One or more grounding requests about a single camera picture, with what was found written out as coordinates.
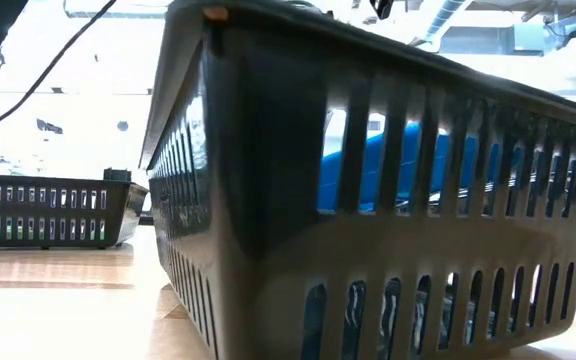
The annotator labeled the black slotted basket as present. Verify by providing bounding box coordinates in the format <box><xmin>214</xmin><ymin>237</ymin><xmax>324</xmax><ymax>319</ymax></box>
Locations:
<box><xmin>138</xmin><ymin>0</ymin><xmax>576</xmax><ymax>360</ymax></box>
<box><xmin>0</xmin><ymin>172</ymin><xmax>149</xmax><ymax>250</ymax></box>

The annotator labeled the black ribbed tower case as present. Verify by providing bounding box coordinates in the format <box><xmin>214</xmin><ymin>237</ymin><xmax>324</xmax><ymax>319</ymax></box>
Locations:
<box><xmin>103</xmin><ymin>167</ymin><xmax>133</xmax><ymax>182</ymax></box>

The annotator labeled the black left wrist camera cable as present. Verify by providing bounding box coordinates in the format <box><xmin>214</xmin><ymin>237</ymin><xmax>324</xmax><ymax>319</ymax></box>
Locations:
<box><xmin>0</xmin><ymin>0</ymin><xmax>118</xmax><ymax>139</ymax></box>

